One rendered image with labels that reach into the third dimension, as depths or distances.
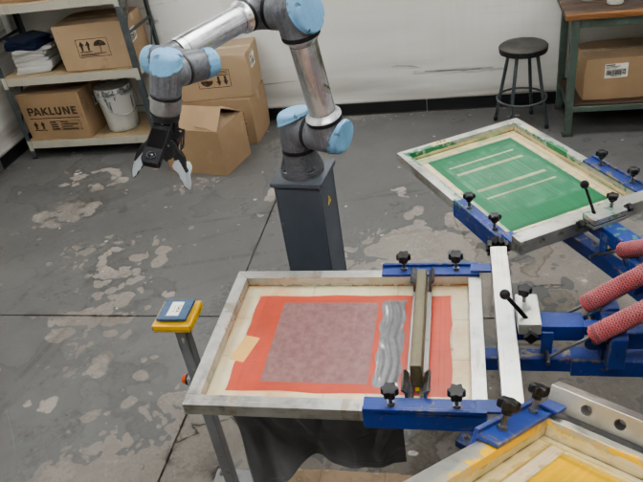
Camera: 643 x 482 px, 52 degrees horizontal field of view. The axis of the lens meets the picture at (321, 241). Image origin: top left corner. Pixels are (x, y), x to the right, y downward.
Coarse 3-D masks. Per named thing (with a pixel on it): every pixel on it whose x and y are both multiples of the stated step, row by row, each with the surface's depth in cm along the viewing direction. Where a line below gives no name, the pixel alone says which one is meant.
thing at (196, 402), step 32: (480, 288) 199; (224, 320) 202; (480, 320) 187; (480, 352) 177; (192, 384) 181; (480, 384) 167; (256, 416) 173; (288, 416) 171; (320, 416) 169; (352, 416) 167
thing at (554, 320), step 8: (544, 320) 176; (552, 320) 176; (560, 320) 175; (568, 320) 175; (576, 320) 175; (544, 328) 175; (552, 328) 174; (560, 328) 174; (568, 328) 173; (576, 328) 173; (584, 328) 173; (520, 336) 178; (560, 336) 175; (568, 336) 175; (576, 336) 174; (584, 336) 174
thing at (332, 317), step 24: (264, 312) 208; (288, 312) 207; (312, 312) 205; (336, 312) 204; (360, 312) 202; (408, 312) 199; (432, 312) 198; (264, 336) 199; (288, 336) 197; (312, 336) 196; (336, 336) 195; (360, 336) 193; (408, 336) 191; (432, 336) 189
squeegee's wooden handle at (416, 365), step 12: (420, 276) 196; (420, 288) 191; (420, 300) 187; (420, 312) 183; (420, 324) 178; (420, 336) 175; (420, 348) 171; (420, 360) 168; (420, 372) 167; (420, 384) 170
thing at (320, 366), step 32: (256, 352) 193; (288, 352) 192; (320, 352) 190; (352, 352) 188; (448, 352) 183; (256, 384) 183; (288, 384) 181; (320, 384) 179; (352, 384) 178; (448, 384) 173
